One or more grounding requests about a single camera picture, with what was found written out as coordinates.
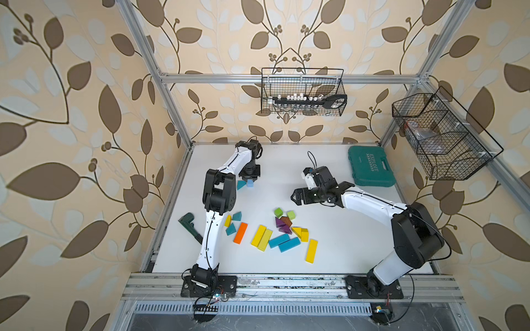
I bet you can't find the purple triangular prism block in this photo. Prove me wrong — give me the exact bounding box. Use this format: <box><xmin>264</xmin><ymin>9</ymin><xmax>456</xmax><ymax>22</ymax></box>
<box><xmin>275</xmin><ymin>218</ymin><xmax>286</xmax><ymax>228</ymax></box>
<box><xmin>278</xmin><ymin>226</ymin><xmax>292</xmax><ymax>234</ymax></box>

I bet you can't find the plastic bag in basket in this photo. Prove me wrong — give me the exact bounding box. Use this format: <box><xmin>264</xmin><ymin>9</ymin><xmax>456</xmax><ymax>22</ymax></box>
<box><xmin>407</xmin><ymin>121</ymin><xmax>447</xmax><ymax>154</ymax></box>

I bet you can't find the dark green pipe wrench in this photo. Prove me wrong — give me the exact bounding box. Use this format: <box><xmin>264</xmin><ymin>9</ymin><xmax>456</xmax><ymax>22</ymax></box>
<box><xmin>179</xmin><ymin>212</ymin><xmax>203</xmax><ymax>244</ymax></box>

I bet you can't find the teal triangular prism block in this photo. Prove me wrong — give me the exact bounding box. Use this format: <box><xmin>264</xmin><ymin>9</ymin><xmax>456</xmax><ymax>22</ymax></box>
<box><xmin>232</xmin><ymin>212</ymin><xmax>242</xmax><ymax>221</ymax></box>
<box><xmin>226</xmin><ymin>223</ymin><xmax>237</xmax><ymax>236</ymax></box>
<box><xmin>237</xmin><ymin>180</ymin><xmax>247</xmax><ymax>190</ymax></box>

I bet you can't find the brown wooden block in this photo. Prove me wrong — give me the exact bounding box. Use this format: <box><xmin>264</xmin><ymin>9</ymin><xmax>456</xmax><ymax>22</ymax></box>
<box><xmin>280</xmin><ymin>216</ymin><xmax>292</xmax><ymax>227</ymax></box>

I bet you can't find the aluminium frame post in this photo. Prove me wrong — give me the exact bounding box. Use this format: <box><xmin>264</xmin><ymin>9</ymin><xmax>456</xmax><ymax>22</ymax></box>
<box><xmin>378</xmin><ymin>0</ymin><xmax>477</xmax><ymax>148</ymax></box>

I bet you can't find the socket set rail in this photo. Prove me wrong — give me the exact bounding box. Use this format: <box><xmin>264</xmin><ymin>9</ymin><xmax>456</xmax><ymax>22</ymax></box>
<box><xmin>264</xmin><ymin>95</ymin><xmax>348</xmax><ymax>110</ymax></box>

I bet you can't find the green plastic tool case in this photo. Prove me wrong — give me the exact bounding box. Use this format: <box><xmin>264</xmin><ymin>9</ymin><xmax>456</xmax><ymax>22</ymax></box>
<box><xmin>348</xmin><ymin>146</ymin><xmax>396</xmax><ymax>188</ymax></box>

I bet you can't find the yellow rectangular block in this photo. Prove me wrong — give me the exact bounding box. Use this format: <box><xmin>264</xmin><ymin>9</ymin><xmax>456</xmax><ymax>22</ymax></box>
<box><xmin>251</xmin><ymin>225</ymin><xmax>267</xmax><ymax>247</ymax></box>
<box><xmin>305</xmin><ymin>239</ymin><xmax>318</xmax><ymax>263</ymax></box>

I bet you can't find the aluminium front rail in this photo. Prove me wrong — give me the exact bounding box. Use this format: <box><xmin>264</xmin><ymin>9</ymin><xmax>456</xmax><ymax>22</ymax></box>
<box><xmin>121</xmin><ymin>273</ymin><xmax>465</xmax><ymax>303</ymax></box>

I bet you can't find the teal rectangular block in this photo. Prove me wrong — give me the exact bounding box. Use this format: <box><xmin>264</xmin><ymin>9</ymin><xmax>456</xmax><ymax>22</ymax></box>
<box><xmin>278</xmin><ymin>237</ymin><xmax>301</xmax><ymax>252</ymax></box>
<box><xmin>269</xmin><ymin>234</ymin><xmax>291</xmax><ymax>248</ymax></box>

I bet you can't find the black wire basket right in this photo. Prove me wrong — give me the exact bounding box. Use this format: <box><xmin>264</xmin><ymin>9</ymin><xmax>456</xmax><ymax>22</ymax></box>
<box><xmin>392</xmin><ymin>86</ymin><xmax>504</xmax><ymax>181</ymax></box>

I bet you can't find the yellow-green rectangular block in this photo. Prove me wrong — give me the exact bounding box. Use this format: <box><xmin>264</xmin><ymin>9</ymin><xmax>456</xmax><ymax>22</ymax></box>
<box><xmin>258</xmin><ymin>229</ymin><xmax>273</xmax><ymax>252</ymax></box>

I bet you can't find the yellow triangle block red pattern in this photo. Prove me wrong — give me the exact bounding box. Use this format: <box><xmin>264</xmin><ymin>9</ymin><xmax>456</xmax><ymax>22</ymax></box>
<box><xmin>224</xmin><ymin>215</ymin><xmax>232</xmax><ymax>227</ymax></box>

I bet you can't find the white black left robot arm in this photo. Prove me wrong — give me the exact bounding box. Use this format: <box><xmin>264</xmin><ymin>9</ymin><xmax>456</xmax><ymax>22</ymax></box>
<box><xmin>181</xmin><ymin>137</ymin><xmax>263</xmax><ymax>299</ymax></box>

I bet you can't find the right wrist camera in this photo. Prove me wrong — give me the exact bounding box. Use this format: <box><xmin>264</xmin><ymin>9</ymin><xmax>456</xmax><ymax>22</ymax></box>
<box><xmin>302</xmin><ymin>168</ymin><xmax>321</xmax><ymax>190</ymax></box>

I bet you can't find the orange rectangular block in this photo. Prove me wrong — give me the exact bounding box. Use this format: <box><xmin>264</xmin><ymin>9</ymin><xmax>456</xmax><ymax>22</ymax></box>
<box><xmin>233</xmin><ymin>223</ymin><xmax>248</xmax><ymax>244</ymax></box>

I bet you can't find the black wire basket back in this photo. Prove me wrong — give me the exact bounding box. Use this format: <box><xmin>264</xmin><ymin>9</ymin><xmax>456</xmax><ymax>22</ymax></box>
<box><xmin>258</xmin><ymin>67</ymin><xmax>348</xmax><ymax>119</ymax></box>

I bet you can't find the black wire basket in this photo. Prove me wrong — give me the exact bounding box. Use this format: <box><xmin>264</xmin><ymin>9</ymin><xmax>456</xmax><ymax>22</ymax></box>
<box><xmin>392</xmin><ymin>86</ymin><xmax>504</xmax><ymax>181</ymax></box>
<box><xmin>258</xmin><ymin>67</ymin><xmax>348</xmax><ymax>119</ymax></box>

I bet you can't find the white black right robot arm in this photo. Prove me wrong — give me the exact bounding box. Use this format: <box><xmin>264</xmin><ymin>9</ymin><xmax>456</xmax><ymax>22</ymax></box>
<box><xmin>291</xmin><ymin>166</ymin><xmax>446</xmax><ymax>297</ymax></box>

